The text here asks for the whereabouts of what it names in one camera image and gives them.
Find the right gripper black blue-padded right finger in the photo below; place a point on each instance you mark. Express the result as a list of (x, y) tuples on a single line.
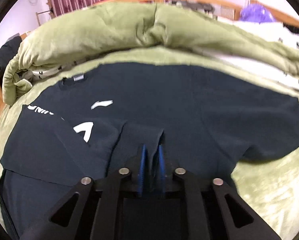
[(214, 210)]

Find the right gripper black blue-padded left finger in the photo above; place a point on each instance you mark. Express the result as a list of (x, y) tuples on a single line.
[(92, 208)]

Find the dark navy sweatshirt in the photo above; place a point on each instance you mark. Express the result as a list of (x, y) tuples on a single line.
[(90, 125)]

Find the green plush bed sheet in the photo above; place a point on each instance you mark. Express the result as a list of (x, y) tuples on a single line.
[(271, 189)]

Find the black jacket on headboard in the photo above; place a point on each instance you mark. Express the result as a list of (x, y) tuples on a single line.
[(8, 51)]

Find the green floral duvet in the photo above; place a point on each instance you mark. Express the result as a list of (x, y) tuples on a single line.
[(117, 26)]

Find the cluttered desk items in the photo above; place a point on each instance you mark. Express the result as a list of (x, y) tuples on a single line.
[(213, 10)]

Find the wooden coat rack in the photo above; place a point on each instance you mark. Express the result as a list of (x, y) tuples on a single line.
[(49, 12)]

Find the purple plush toy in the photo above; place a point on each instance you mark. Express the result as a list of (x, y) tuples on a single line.
[(256, 13)]

